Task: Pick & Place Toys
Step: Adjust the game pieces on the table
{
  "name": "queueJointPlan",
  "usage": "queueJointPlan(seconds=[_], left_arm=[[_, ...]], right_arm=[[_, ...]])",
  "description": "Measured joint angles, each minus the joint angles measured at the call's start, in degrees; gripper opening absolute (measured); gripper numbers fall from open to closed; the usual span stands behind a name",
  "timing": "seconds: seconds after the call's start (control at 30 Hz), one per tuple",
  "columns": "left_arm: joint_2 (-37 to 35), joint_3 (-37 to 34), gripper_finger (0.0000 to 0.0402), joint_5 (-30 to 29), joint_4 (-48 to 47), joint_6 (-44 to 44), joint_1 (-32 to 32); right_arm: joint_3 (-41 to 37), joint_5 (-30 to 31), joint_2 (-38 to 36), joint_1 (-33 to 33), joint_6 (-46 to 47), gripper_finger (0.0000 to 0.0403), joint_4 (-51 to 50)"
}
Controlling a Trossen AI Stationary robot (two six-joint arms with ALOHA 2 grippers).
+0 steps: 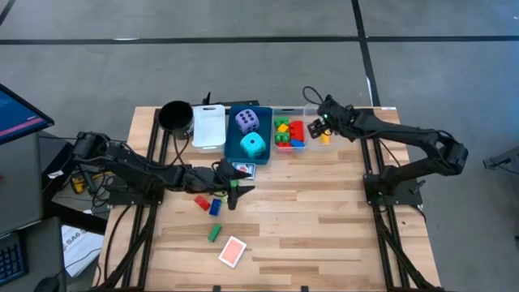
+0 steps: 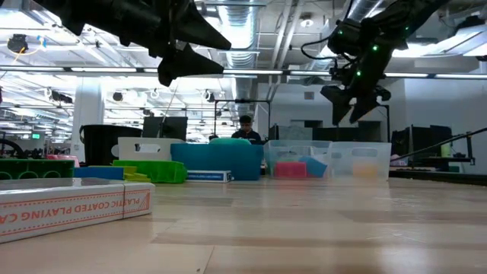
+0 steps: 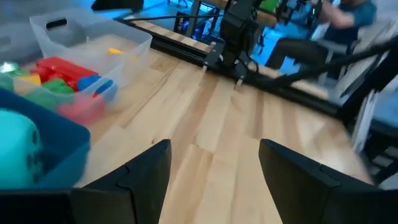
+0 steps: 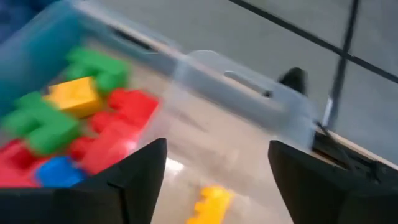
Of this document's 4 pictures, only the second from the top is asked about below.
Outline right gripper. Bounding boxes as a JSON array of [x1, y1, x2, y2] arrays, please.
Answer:
[[320, 53, 392, 126]]

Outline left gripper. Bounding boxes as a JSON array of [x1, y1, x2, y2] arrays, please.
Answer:
[[89, 0, 232, 88]]

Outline large red soft brick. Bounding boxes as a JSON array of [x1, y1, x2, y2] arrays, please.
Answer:
[[273, 161, 308, 180]]

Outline teal foam die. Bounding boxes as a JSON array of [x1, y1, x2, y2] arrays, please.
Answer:
[[208, 137, 252, 146]]

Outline blue duplo brick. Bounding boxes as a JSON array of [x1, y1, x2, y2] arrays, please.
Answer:
[[74, 166, 126, 181]]

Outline orange white card box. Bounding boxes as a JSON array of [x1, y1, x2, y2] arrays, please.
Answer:
[[0, 181, 156, 244]]

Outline clear plastic bin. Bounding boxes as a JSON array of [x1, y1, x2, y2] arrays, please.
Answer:
[[327, 142, 393, 180], [264, 139, 333, 180]]

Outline black office monitor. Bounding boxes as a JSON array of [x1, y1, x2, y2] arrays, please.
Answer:
[[142, 116, 189, 140]]

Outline long ceiling light strip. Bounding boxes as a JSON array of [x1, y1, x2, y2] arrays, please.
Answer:
[[0, 66, 487, 80]]

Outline person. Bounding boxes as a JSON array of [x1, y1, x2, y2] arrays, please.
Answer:
[[231, 113, 263, 145]]

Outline white plastic bin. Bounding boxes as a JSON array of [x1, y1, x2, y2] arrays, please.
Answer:
[[117, 136, 186, 162]]

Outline teal plastic bin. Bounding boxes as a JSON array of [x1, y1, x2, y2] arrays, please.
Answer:
[[170, 142, 265, 182]]

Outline black shelf stand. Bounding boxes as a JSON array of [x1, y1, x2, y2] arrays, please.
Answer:
[[450, 131, 476, 172]]

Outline blue playing card deck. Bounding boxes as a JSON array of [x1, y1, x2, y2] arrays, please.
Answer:
[[186, 170, 234, 184]]

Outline pinkish red box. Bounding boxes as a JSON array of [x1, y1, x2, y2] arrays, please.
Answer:
[[46, 154, 81, 168]]

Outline silver ventilation duct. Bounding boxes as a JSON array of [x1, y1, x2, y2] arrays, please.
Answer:
[[216, 0, 263, 119]]

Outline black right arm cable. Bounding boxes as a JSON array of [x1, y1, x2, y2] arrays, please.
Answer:
[[300, 35, 333, 62]]

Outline black taut cable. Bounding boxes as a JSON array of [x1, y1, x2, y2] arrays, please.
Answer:
[[390, 126, 487, 164]]

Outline black aluminium frame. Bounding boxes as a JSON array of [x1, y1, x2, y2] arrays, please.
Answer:
[[387, 169, 487, 187]]

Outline black ceiling cable reel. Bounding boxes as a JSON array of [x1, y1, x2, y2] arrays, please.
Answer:
[[6, 33, 30, 55]]

